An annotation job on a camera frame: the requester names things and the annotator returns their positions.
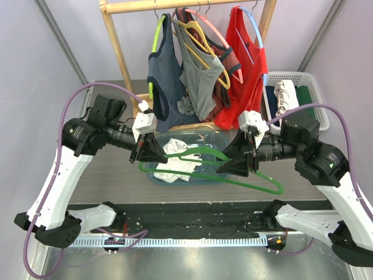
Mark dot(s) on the red tank top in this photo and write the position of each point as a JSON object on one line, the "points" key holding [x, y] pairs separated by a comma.
{"points": [[246, 95]]}

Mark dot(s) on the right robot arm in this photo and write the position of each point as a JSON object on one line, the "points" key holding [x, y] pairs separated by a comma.
{"points": [[325, 166]]}

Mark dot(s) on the white plastic basket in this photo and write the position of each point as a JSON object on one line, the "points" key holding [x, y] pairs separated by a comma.
{"points": [[299, 79]]}

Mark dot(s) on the maroon tank top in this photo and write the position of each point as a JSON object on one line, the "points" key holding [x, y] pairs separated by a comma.
{"points": [[227, 57]]}

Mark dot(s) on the aluminium frame post right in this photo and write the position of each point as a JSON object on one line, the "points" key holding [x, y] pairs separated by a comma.
{"points": [[326, 24]]}

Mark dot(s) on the navy blue tank top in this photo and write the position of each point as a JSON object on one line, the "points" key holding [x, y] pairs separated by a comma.
{"points": [[164, 73]]}

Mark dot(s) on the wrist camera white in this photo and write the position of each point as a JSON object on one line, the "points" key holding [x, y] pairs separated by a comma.
{"points": [[252, 123], [145, 121]]}

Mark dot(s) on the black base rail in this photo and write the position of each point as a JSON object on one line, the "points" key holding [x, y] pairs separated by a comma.
{"points": [[182, 220]]}

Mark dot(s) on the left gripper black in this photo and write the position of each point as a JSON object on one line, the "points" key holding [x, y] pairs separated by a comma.
{"points": [[149, 150]]}

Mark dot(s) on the aluminium frame post left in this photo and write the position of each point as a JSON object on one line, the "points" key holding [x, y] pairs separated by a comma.
{"points": [[60, 38]]}

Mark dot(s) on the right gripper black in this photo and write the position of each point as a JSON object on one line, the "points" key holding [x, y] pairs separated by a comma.
{"points": [[252, 152]]}

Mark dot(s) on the grey tank top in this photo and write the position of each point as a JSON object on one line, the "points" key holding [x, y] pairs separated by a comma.
{"points": [[200, 73]]}

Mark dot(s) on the folded green shirt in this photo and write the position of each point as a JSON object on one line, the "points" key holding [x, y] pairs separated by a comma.
{"points": [[304, 97]]}

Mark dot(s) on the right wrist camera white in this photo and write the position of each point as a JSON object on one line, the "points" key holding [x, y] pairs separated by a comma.
{"points": [[252, 123]]}

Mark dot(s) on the light blue hanger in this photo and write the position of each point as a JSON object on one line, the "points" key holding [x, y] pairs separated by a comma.
{"points": [[253, 26]]}

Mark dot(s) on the dark green hanger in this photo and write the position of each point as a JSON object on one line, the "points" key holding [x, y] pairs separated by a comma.
{"points": [[211, 160]]}

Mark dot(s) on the teal plastic bin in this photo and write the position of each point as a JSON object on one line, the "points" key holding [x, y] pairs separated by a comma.
{"points": [[202, 139]]}

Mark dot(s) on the white slotted cable duct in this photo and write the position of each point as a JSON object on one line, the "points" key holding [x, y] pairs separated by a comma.
{"points": [[110, 242]]}

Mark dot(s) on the folded navy shirt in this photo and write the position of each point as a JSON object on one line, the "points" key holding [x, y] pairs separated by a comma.
{"points": [[272, 100]]}

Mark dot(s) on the white tank top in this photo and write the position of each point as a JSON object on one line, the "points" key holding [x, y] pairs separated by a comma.
{"points": [[174, 146]]}

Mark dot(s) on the yellow hanger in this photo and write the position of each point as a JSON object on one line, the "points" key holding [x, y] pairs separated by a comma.
{"points": [[204, 45]]}

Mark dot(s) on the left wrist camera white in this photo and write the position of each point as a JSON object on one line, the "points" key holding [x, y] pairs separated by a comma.
{"points": [[145, 121]]}

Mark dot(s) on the lime green hanger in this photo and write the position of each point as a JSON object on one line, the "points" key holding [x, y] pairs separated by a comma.
{"points": [[154, 49]]}

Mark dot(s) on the wooden clothes rack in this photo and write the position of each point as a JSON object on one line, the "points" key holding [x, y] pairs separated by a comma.
{"points": [[109, 9]]}

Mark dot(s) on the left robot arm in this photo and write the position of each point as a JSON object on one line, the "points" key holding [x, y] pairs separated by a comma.
{"points": [[79, 141]]}

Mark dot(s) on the aluminium frame post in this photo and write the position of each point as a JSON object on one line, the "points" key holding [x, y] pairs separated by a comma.
{"points": [[326, 24], [60, 38]]}

